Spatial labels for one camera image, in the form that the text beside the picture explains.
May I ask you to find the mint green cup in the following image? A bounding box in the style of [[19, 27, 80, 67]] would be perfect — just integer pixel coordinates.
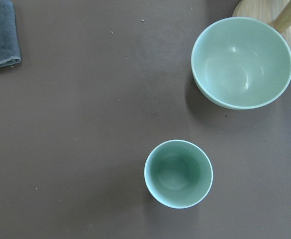
[[144, 139, 213, 209]]

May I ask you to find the large mint green bowl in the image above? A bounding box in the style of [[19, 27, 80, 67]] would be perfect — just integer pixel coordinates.
[[191, 17, 291, 110]]

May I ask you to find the blue-grey folded towel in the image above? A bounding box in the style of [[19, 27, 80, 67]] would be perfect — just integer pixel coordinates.
[[0, 0, 22, 67]]

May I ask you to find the wooden stand with post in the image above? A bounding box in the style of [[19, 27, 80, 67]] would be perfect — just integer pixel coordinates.
[[232, 0, 291, 50]]

